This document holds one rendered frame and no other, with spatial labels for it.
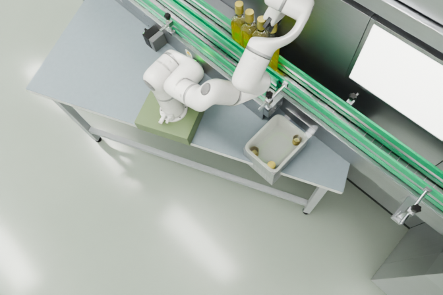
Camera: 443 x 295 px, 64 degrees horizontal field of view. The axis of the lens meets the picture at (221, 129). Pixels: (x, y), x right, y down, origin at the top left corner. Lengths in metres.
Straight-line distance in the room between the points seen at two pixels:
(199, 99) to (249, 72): 0.19
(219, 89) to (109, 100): 0.80
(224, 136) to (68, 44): 0.99
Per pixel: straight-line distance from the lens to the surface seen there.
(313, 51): 1.53
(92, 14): 2.18
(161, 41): 1.87
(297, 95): 1.51
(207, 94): 1.13
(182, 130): 1.56
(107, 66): 1.93
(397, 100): 1.45
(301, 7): 1.09
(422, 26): 1.20
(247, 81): 1.09
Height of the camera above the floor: 2.22
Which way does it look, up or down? 65 degrees down
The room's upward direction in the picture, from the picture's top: 10 degrees counter-clockwise
